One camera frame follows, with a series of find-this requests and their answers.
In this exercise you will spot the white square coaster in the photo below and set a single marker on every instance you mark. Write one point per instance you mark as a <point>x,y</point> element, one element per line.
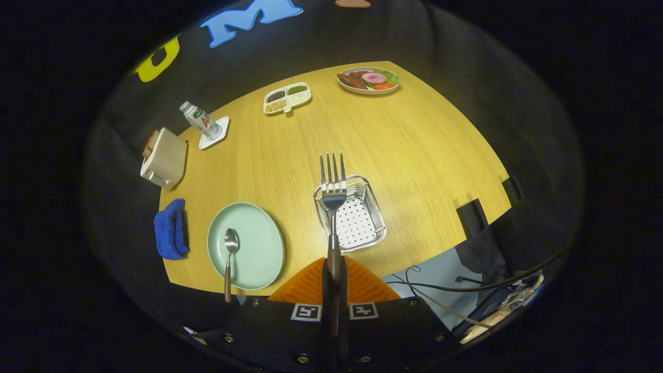
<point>221,127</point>

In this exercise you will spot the cream toaster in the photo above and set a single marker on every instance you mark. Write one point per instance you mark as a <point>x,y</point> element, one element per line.
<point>166,158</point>

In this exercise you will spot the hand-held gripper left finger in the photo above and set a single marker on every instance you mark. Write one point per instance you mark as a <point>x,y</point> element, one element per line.
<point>325,290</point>

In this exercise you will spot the small plastic bottle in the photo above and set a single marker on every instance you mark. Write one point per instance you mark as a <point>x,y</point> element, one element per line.
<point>200,119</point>

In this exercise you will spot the white divided dish of beans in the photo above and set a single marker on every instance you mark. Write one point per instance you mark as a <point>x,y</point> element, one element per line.
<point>286,97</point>

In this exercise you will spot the pale green plate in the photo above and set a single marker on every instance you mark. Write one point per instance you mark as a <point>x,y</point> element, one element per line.
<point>256,248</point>

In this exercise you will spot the plate of toy food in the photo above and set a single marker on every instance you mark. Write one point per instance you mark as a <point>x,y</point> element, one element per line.
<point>369,80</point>

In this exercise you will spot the toast slice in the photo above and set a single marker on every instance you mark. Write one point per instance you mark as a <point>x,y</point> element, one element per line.
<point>150,144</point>

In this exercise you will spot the black table clamp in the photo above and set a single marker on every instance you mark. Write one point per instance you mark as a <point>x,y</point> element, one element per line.
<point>471,217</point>
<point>512,190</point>

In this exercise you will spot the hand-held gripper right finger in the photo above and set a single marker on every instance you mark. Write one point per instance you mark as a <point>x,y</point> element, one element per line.
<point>344,290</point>

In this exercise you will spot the blue towel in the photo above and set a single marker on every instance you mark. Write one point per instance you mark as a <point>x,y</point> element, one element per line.
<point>170,230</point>

